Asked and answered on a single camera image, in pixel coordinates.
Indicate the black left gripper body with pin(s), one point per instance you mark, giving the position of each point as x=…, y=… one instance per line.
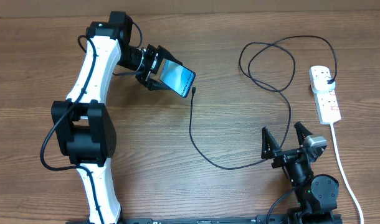
x=151, y=64

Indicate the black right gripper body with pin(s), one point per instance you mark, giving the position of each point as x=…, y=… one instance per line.
x=284, y=158

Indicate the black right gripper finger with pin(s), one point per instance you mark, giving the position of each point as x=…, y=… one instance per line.
x=269, y=145
x=302, y=134

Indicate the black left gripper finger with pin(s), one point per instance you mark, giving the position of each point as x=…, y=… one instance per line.
x=165, y=54
x=153, y=85

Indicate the blue Galaxy S24+ smartphone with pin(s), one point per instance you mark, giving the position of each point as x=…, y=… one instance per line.
x=177, y=77

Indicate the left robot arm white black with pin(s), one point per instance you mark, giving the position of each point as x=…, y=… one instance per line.
x=82, y=124

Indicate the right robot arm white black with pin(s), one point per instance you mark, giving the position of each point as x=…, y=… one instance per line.
x=316, y=194

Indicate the white charger plug adapter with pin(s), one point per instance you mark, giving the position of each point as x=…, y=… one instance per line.
x=322, y=84

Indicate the white power strip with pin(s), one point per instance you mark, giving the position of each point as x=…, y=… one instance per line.
x=326, y=103

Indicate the brown cardboard panel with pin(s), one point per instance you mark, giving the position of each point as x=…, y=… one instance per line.
x=67, y=8

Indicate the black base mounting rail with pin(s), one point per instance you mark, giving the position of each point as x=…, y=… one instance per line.
x=205, y=220

